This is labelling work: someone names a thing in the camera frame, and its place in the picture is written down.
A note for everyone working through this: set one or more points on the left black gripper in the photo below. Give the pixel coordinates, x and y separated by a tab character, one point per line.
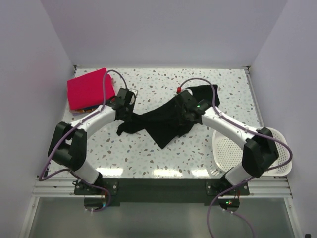
131	105

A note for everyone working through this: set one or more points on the black t shirt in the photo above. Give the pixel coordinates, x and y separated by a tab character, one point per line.
162	123

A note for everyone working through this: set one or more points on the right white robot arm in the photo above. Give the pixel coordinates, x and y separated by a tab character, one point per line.
258	145

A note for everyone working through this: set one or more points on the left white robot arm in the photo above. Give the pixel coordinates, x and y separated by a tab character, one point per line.
69	142

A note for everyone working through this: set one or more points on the folded pink t shirt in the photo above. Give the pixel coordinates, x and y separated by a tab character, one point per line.
86	91

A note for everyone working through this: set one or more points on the folded orange t shirt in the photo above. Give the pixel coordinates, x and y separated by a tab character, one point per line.
83	111

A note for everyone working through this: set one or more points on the white perforated plastic basket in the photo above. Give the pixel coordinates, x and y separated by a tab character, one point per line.
228	154

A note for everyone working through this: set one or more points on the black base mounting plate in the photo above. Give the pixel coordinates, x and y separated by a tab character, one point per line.
115	191

